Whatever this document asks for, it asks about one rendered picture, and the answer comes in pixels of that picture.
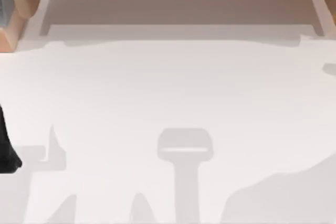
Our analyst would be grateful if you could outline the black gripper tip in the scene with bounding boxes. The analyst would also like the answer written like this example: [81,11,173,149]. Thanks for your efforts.
[0,105,23,175]

